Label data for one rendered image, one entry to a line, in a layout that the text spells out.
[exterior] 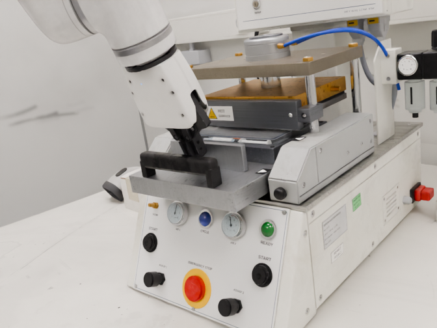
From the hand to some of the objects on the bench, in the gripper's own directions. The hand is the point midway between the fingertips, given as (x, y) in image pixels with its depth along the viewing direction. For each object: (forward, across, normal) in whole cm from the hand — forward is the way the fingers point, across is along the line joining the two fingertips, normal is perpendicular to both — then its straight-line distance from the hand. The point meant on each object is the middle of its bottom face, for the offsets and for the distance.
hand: (193, 146), depth 73 cm
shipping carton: (+34, +42, -18) cm, 57 cm away
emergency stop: (+20, 0, +13) cm, 24 cm away
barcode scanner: (+35, +56, -20) cm, 68 cm away
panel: (+21, 0, +15) cm, 26 cm away
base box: (+32, -2, -11) cm, 33 cm away
